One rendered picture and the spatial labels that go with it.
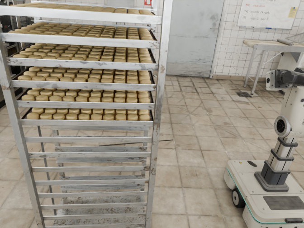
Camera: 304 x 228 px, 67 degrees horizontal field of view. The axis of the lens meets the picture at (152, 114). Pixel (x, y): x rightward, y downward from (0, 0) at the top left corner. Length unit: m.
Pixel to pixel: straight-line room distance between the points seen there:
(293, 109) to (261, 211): 0.75
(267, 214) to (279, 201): 0.19
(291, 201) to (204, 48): 3.71
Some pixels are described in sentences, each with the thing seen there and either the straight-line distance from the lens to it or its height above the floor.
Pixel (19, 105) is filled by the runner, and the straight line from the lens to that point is 1.11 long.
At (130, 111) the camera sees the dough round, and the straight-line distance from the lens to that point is 1.14.
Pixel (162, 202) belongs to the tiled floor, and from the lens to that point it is 2.11.
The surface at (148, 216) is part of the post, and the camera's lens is 1.45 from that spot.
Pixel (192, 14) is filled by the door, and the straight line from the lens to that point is 4.99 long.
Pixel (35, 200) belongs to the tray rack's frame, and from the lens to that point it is 1.40.
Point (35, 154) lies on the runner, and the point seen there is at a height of 0.88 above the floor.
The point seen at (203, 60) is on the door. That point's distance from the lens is 5.19.
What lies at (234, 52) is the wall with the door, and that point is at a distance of 5.31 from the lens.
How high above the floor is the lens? 1.59
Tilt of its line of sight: 28 degrees down
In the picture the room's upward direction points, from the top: 4 degrees clockwise
